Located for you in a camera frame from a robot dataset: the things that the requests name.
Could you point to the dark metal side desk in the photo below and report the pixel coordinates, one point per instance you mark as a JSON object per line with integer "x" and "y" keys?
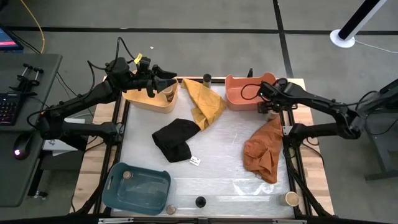
{"x": 382, "y": 146}

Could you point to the copper-lid spice jar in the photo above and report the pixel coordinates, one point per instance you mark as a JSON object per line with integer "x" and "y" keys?
{"x": 127, "y": 175}
{"x": 170, "y": 209}

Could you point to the black computer mouse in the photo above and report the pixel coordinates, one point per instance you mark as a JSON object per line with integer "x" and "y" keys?
{"x": 22, "y": 147}

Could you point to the teal plastic bin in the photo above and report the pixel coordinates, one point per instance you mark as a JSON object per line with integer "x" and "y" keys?
{"x": 146, "y": 193}

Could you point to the white cloth tag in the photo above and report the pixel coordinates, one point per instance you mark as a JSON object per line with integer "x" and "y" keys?
{"x": 195, "y": 160}

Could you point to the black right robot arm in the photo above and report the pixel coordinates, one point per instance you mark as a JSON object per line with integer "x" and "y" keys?
{"x": 317, "y": 102}

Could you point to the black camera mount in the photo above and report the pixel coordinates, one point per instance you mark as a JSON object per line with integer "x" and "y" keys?
{"x": 250, "y": 73}

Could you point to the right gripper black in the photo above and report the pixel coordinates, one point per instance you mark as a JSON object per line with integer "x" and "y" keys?
{"x": 275, "y": 93}

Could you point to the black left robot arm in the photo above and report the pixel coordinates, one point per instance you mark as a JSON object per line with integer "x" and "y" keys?
{"x": 84, "y": 98}

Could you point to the yellow cloth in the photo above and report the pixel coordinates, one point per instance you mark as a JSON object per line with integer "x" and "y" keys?
{"x": 206, "y": 102}

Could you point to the black keyboard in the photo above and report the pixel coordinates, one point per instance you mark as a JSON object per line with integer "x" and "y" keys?
{"x": 8, "y": 109}

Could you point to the yellow tape tag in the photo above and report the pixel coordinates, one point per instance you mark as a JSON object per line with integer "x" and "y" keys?
{"x": 137, "y": 58}

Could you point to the black metal table frame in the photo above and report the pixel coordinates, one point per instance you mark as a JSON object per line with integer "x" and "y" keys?
{"x": 236, "y": 218}

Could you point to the tower fan white round base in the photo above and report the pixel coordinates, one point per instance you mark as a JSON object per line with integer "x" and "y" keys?
{"x": 342, "y": 39}

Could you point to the black clamp stand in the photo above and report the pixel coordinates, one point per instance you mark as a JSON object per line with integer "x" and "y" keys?
{"x": 28, "y": 79}

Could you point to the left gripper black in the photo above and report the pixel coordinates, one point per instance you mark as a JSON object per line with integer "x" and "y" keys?
{"x": 149, "y": 82}

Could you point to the black cloth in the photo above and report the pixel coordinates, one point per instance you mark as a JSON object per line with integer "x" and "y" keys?
{"x": 174, "y": 140}

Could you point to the grey desk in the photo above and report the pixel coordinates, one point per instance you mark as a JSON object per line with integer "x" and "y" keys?
{"x": 12, "y": 180}

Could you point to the white paper sheet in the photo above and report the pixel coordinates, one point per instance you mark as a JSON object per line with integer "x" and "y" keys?
{"x": 59, "y": 147}

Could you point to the orange cloth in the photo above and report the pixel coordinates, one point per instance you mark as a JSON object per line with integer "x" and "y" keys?
{"x": 262, "y": 152}

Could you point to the computer screen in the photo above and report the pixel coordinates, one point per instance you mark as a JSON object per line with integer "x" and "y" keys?
{"x": 7, "y": 39}

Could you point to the orange plastic bin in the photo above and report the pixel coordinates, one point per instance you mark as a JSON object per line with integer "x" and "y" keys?
{"x": 239, "y": 93}

